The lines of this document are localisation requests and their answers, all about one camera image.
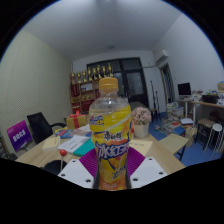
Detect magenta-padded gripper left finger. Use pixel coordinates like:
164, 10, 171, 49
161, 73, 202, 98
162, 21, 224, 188
57, 148, 100, 190

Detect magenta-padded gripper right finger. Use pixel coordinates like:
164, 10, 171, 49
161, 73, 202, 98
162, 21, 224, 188
125, 146, 168, 190

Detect yellow iced tea bottle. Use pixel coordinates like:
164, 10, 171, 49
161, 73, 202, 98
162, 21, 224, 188
88, 77, 133, 192

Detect red ball-tipped stirrer stick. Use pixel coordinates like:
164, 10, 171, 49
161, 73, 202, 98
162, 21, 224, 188
59, 148, 68, 172

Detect kraft paper envelope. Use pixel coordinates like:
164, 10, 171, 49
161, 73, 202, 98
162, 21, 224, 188
128, 139, 154, 157

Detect teal book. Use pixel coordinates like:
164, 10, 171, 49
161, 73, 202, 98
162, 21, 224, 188
73, 138, 96, 158

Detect white printed booklet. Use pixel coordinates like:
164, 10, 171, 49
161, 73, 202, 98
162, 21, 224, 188
57, 134, 91, 155

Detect pale yellow notepad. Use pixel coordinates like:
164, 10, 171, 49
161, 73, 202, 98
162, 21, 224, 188
41, 135, 62, 153

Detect light wooden side table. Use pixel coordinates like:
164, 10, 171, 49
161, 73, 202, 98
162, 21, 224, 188
158, 133, 190, 161

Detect colourful flat book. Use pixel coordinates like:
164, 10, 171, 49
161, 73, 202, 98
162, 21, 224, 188
54, 128, 93, 139

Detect pink flowers in white pot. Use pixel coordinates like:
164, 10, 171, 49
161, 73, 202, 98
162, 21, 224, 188
131, 106, 153, 139

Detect yellow gift box red ribbon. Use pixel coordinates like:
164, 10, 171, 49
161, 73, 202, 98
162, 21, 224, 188
65, 111, 89, 130

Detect black office chair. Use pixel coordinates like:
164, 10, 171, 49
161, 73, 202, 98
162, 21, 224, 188
26, 111, 68, 145

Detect pile of books on floor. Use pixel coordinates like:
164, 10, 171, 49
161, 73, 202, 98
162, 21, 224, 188
154, 102, 195, 135

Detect purple sign board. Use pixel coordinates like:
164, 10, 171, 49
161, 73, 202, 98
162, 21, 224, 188
5, 119, 34, 153

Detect black tripod stand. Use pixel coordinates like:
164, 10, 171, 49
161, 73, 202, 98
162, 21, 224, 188
149, 79, 162, 122

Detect brown wooden stool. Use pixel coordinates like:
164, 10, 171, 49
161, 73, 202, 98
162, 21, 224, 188
194, 118, 216, 150

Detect wooden shelf unit with trophies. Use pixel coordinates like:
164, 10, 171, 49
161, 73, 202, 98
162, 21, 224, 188
69, 63, 116, 114

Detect white round stool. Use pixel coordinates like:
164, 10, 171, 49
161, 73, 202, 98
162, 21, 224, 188
203, 123, 224, 154

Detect black glass double door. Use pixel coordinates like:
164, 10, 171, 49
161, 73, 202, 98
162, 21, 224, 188
86, 57, 150, 108

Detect black computer monitor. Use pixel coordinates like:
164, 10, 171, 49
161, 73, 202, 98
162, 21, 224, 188
177, 82, 193, 99

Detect wooden side desk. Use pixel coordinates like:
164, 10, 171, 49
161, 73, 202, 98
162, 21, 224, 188
176, 96, 224, 129

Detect black box on desk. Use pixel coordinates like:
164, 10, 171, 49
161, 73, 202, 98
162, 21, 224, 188
201, 94, 220, 105

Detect white wall air conditioner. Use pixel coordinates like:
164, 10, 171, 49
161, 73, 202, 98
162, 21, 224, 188
153, 49, 170, 65

